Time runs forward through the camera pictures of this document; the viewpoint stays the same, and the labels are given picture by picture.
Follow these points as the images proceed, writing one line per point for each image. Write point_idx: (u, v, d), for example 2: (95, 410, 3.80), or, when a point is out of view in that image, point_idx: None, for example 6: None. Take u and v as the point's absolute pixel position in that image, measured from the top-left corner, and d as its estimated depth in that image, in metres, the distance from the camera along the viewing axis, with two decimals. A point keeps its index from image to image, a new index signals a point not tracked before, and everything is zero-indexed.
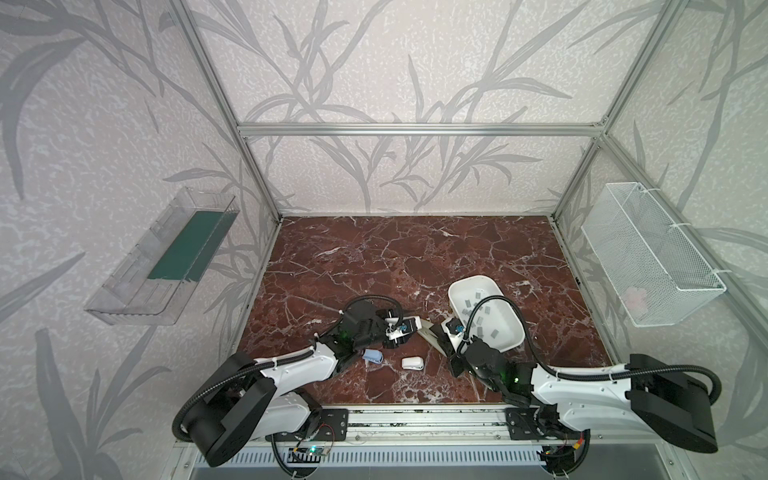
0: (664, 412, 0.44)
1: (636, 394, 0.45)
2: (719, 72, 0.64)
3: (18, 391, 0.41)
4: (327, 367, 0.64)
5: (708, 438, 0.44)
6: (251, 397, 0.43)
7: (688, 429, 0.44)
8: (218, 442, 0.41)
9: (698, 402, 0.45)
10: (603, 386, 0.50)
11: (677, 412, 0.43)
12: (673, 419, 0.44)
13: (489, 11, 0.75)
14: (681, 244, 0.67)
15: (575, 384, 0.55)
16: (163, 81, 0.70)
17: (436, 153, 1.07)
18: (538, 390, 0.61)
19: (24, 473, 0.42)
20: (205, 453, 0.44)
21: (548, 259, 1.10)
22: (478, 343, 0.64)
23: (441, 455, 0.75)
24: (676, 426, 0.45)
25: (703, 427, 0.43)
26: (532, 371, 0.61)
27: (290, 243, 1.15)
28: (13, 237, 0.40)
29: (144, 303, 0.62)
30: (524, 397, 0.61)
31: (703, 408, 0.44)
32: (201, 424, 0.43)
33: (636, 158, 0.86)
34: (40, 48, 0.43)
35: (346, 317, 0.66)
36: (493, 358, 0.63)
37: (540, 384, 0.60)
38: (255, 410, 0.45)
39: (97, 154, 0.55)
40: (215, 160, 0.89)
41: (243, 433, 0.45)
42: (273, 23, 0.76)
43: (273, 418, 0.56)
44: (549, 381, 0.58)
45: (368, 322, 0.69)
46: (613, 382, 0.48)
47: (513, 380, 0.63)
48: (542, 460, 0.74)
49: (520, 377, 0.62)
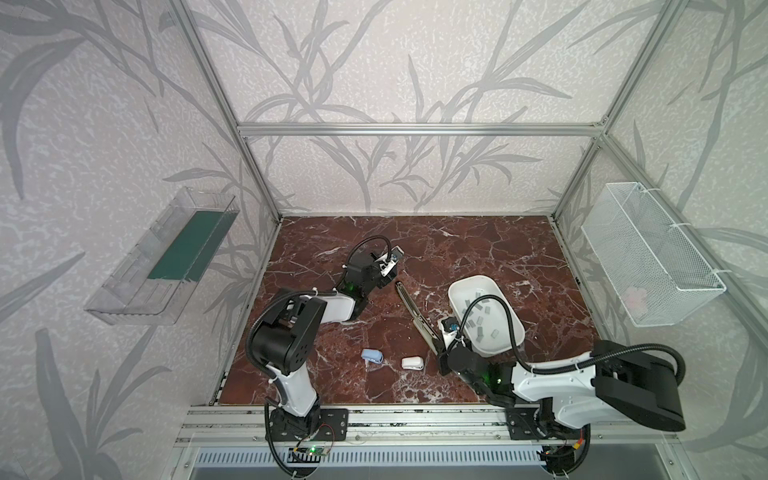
0: (630, 396, 0.45)
1: (601, 381, 0.45)
2: (719, 72, 0.64)
3: (18, 391, 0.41)
4: (349, 307, 0.71)
5: (675, 417, 0.44)
6: (309, 308, 0.51)
7: (654, 411, 0.45)
8: (293, 349, 0.48)
9: (665, 383, 0.45)
10: (571, 377, 0.52)
11: (641, 394, 0.44)
12: (637, 402, 0.45)
13: (489, 11, 0.75)
14: (682, 244, 0.67)
15: (548, 377, 0.56)
16: (163, 80, 0.70)
17: (436, 153, 1.07)
18: (518, 389, 0.63)
19: (25, 473, 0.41)
20: (287, 361, 0.50)
21: (548, 258, 1.11)
22: (459, 346, 0.66)
23: (441, 455, 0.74)
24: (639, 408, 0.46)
25: (672, 407, 0.43)
26: (513, 370, 0.62)
27: (290, 244, 1.14)
28: (12, 237, 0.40)
29: (144, 303, 0.62)
30: (509, 397, 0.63)
31: (671, 389, 0.45)
32: (272, 342, 0.49)
33: (636, 158, 0.86)
34: (39, 48, 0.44)
35: (350, 269, 0.76)
36: (473, 361, 0.64)
37: (519, 383, 0.61)
38: (316, 319, 0.53)
39: (97, 153, 0.55)
40: (215, 160, 0.89)
41: (308, 343, 0.53)
42: (273, 23, 0.76)
43: (301, 378, 0.60)
44: (527, 378, 0.59)
45: (370, 268, 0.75)
46: (581, 370, 0.49)
47: (496, 381, 0.64)
48: (542, 460, 0.74)
49: (502, 378, 0.63)
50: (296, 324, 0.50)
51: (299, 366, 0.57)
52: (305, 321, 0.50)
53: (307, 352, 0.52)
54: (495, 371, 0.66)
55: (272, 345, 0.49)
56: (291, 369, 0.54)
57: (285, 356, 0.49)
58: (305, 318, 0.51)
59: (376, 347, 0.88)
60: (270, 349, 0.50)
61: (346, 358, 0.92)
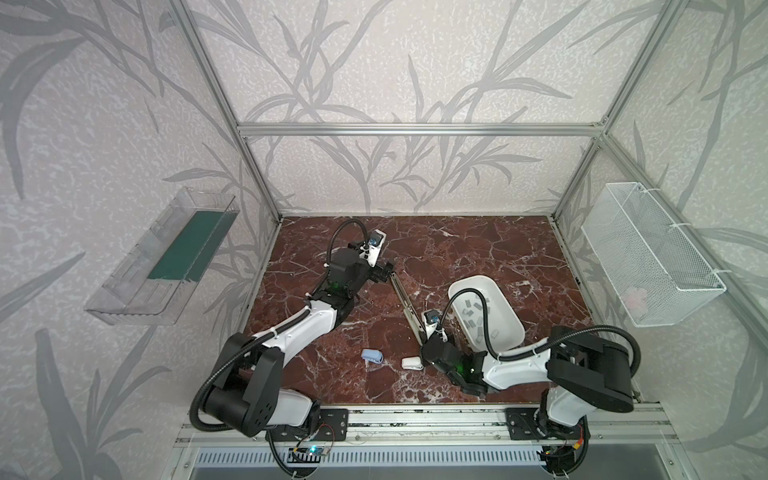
0: (580, 377, 0.46)
1: (555, 363, 0.47)
2: (719, 73, 0.64)
3: (17, 391, 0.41)
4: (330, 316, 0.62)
5: (622, 397, 0.46)
6: (262, 367, 0.44)
7: (601, 390, 0.47)
8: (250, 412, 0.43)
9: (617, 365, 0.46)
10: (531, 361, 0.54)
11: (591, 374, 0.45)
12: (586, 381, 0.46)
13: (489, 11, 0.75)
14: (681, 244, 0.67)
15: (512, 363, 0.58)
16: (163, 80, 0.70)
17: (436, 153, 1.07)
18: (487, 376, 0.65)
19: (25, 473, 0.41)
20: (244, 427, 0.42)
21: (548, 258, 1.11)
22: (437, 338, 0.68)
23: (441, 455, 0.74)
24: (588, 387, 0.48)
25: (622, 389, 0.44)
26: (484, 358, 0.64)
27: (290, 244, 1.14)
28: (13, 237, 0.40)
29: (144, 303, 0.62)
30: (481, 386, 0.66)
31: (624, 372, 0.46)
32: (226, 405, 0.44)
33: (636, 158, 0.86)
34: (39, 48, 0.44)
35: (332, 268, 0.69)
36: (448, 352, 0.67)
37: (489, 370, 0.62)
38: (274, 375, 0.45)
39: (97, 154, 0.55)
40: (215, 160, 0.89)
41: (270, 399, 0.46)
42: (273, 23, 0.76)
43: (287, 398, 0.57)
44: (495, 365, 0.61)
45: (354, 264, 0.67)
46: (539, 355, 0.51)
47: (470, 370, 0.66)
48: (542, 460, 0.74)
49: (475, 367, 0.65)
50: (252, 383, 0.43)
51: (262, 427, 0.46)
52: (261, 379, 0.43)
53: (269, 408, 0.46)
54: (469, 361, 0.69)
55: (226, 414, 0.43)
56: (252, 436, 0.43)
57: (242, 421, 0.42)
58: (261, 376, 0.43)
59: (376, 347, 0.88)
60: (225, 413, 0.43)
61: (346, 358, 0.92)
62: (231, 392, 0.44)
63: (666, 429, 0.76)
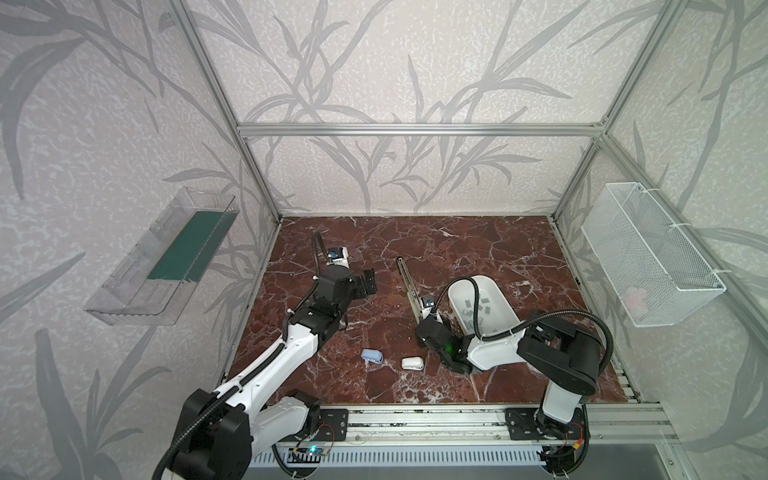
0: (547, 355, 0.49)
1: (525, 341, 0.50)
2: (719, 73, 0.64)
3: (17, 391, 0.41)
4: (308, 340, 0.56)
5: (584, 377, 0.48)
6: (227, 430, 0.40)
7: (564, 369, 0.49)
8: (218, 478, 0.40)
9: (584, 350, 0.48)
10: (508, 340, 0.57)
11: (558, 354, 0.48)
12: (551, 359, 0.49)
13: (489, 11, 0.75)
14: (682, 244, 0.67)
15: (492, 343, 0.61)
16: (163, 81, 0.70)
17: (436, 153, 1.07)
18: (471, 354, 0.68)
19: (25, 473, 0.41)
20: None
21: (548, 259, 1.10)
22: (429, 317, 0.72)
23: (441, 456, 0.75)
24: (553, 366, 0.50)
25: (586, 370, 0.47)
26: (470, 340, 0.67)
27: (290, 244, 1.14)
28: (13, 237, 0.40)
29: (144, 303, 0.62)
30: (466, 365, 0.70)
31: (590, 355, 0.48)
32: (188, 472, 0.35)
33: (636, 159, 0.86)
34: (40, 48, 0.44)
35: (321, 282, 0.62)
36: (438, 330, 0.72)
37: (472, 350, 0.67)
38: (242, 432, 0.41)
39: (97, 154, 0.55)
40: (215, 160, 0.89)
41: (236, 458, 0.42)
42: (273, 23, 0.76)
43: (275, 423, 0.55)
44: (478, 344, 0.64)
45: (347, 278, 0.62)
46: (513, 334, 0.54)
47: (457, 350, 0.70)
48: (542, 460, 0.74)
49: (463, 347, 0.67)
50: (218, 447, 0.40)
51: None
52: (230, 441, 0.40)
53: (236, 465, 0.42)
54: (457, 342, 0.74)
55: None
56: None
57: None
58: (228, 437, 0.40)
59: (376, 347, 0.88)
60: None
61: (346, 358, 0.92)
62: (194, 458, 0.41)
63: (666, 429, 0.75)
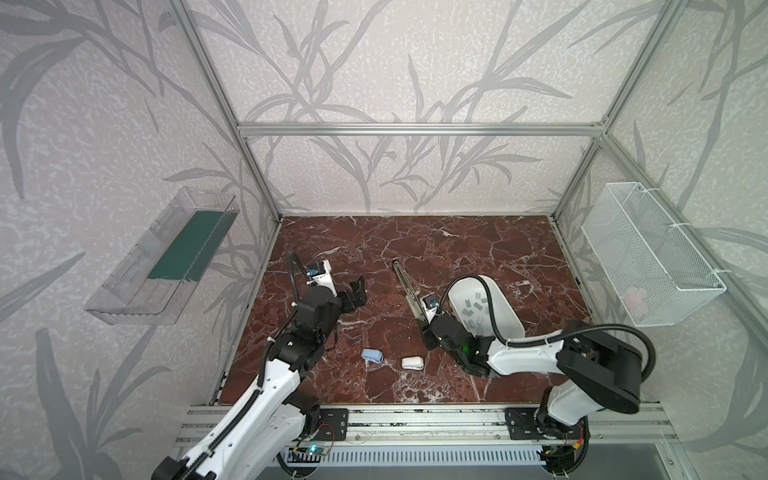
0: (588, 370, 0.46)
1: (564, 353, 0.47)
2: (720, 72, 0.64)
3: (17, 391, 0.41)
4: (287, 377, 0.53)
5: (628, 396, 0.45)
6: None
7: (608, 386, 0.46)
8: None
9: (628, 366, 0.46)
10: (541, 350, 0.53)
11: (601, 370, 0.45)
12: (594, 375, 0.46)
13: (489, 11, 0.75)
14: (682, 244, 0.67)
15: (520, 350, 0.58)
16: (163, 80, 0.70)
17: (436, 153, 1.07)
18: (493, 359, 0.65)
19: (25, 473, 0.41)
20: None
21: (548, 258, 1.11)
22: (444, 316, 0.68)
23: (441, 455, 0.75)
24: (594, 380, 0.47)
25: (629, 388, 0.44)
26: (490, 343, 0.64)
27: (290, 244, 1.14)
28: (13, 237, 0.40)
29: (144, 303, 0.62)
30: (483, 368, 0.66)
31: (635, 374, 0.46)
32: None
33: (636, 158, 0.86)
34: (40, 48, 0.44)
35: (301, 307, 0.58)
36: (456, 329, 0.67)
37: (494, 354, 0.63)
38: None
39: (97, 153, 0.55)
40: (215, 160, 0.89)
41: None
42: (273, 23, 0.76)
43: (269, 443, 0.55)
44: (503, 349, 0.61)
45: (325, 304, 0.59)
46: (549, 344, 0.51)
47: (474, 352, 0.67)
48: (542, 460, 0.74)
49: (480, 349, 0.65)
50: None
51: None
52: None
53: None
54: (474, 343, 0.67)
55: None
56: None
57: None
58: None
59: (376, 347, 0.88)
60: None
61: (346, 358, 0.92)
62: None
63: (666, 429, 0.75)
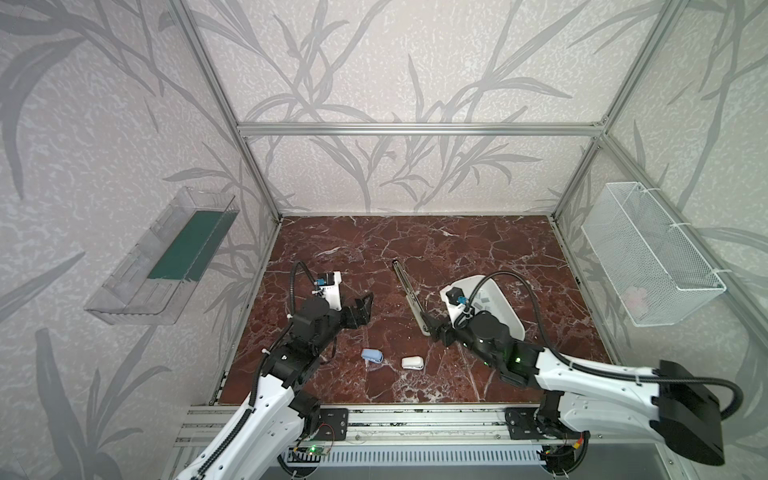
0: (696, 425, 0.42)
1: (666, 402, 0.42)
2: (719, 72, 0.64)
3: (17, 391, 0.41)
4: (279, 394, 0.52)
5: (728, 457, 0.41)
6: None
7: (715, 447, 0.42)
8: None
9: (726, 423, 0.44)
10: (624, 386, 0.47)
11: (707, 428, 0.43)
12: (705, 435, 0.42)
13: (489, 11, 0.75)
14: (681, 244, 0.67)
15: (588, 378, 0.52)
16: (163, 80, 0.70)
17: (436, 153, 1.07)
18: (543, 376, 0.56)
19: (25, 473, 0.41)
20: None
21: (548, 258, 1.11)
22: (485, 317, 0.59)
23: (441, 455, 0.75)
24: (700, 438, 0.43)
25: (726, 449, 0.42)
26: (539, 355, 0.57)
27: (290, 244, 1.14)
28: (13, 237, 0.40)
29: (144, 303, 0.62)
30: (522, 378, 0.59)
31: None
32: None
33: (636, 158, 0.86)
34: (40, 47, 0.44)
35: (297, 321, 0.57)
36: (502, 332, 0.57)
37: (548, 371, 0.56)
38: None
39: (97, 153, 0.55)
40: (215, 160, 0.89)
41: None
42: (273, 23, 0.76)
43: (266, 453, 0.56)
44: (559, 369, 0.55)
45: (321, 317, 0.59)
46: (639, 383, 0.46)
47: (513, 359, 0.59)
48: (542, 460, 0.74)
49: (522, 358, 0.59)
50: None
51: None
52: None
53: None
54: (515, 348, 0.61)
55: None
56: None
57: None
58: None
59: (376, 347, 0.88)
60: None
61: (346, 358, 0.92)
62: None
63: None
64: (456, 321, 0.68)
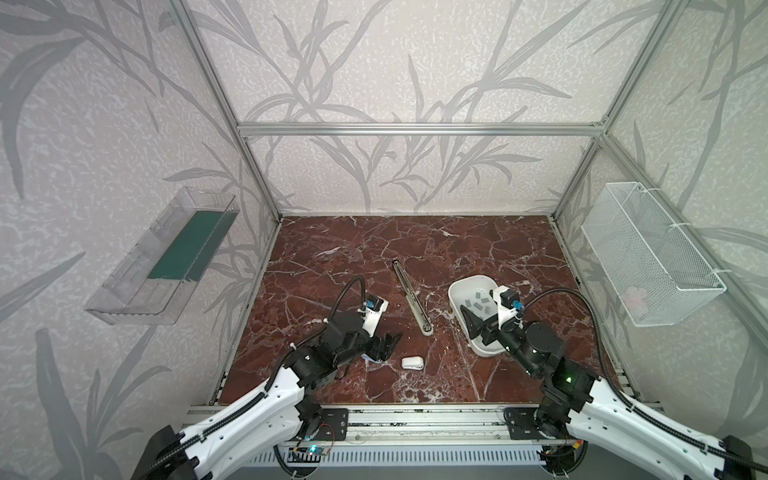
0: None
1: None
2: (720, 72, 0.64)
3: (17, 391, 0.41)
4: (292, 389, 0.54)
5: None
6: None
7: None
8: None
9: None
10: (685, 448, 0.46)
11: None
12: None
13: (489, 11, 0.75)
14: (681, 244, 0.67)
15: (647, 426, 0.50)
16: (163, 80, 0.70)
17: (436, 153, 1.07)
18: (595, 403, 0.55)
19: (25, 473, 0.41)
20: None
21: (548, 259, 1.10)
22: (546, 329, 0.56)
23: (441, 455, 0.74)
24: None
25: None
26: (595, 382, 0.55)
27: (290, 243, 1.15)
28: (13, 237, 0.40)
29: (144, 303, 0.62)
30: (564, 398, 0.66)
31: None
32: None
33: (636, 158, 0.86)
34: (40, 47, 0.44)
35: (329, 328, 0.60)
36: (559, 348, 0.54)
37: (602, 401, 0.54)
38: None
39: (97, 154, 0.55)
40: (215, 160, 0.89)
41: None
42: (273, 23, 0.76)
43: (261, 438, 0.57)
44: (616, 405, 0.52)
45: (354, 333, 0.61)
46: (706, 452, 0.45)
47: (562, 378, 0.57)
48: (543, 460, 0.73)
49: (574, 379, 0.56)
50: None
51: None
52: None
53: None
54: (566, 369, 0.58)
55: None
56: None
57: None
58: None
59: None
60: None
61: None
62: None
63: None
64: (504, 326, 0.65)
